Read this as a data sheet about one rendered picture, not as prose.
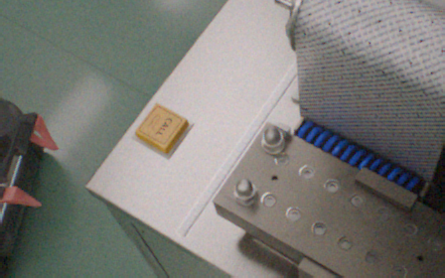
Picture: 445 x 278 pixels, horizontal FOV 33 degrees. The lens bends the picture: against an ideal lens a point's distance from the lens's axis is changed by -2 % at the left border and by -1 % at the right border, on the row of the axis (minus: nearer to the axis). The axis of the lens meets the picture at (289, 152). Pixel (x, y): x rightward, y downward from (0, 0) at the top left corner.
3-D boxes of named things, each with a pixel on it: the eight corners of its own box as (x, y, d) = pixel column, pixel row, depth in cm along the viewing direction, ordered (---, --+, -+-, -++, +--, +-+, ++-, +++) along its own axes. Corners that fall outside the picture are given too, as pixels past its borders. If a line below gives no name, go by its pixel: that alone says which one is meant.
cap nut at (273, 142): (269, 129, 121) (267, 116, 116) (289, 140, 120) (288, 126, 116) (257, 147, 119) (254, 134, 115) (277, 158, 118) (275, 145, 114)
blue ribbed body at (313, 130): (307, 124, 123) (306, 114, 120) (425, 187, 118) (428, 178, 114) (296, 141, 122) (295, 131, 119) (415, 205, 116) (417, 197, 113)
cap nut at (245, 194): (242, 180, 117) (239, 168, 113) (262, 191, 116) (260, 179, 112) (229, 199, 116) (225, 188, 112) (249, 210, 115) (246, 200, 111)
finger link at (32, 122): (74, 134, 119) (29, 106, 112) (62, 176, 116) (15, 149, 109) (46, 139, 122) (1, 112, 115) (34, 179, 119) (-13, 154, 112)
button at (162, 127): (158, 107, 138) (156, 101, 136) (190, 124, 136) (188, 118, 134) (136, 137, 136) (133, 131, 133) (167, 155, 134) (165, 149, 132)
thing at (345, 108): (301, 113, 123) (297, 52, 106) (431, 182, 117) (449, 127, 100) (299, 116, 122) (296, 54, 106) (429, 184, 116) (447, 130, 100)
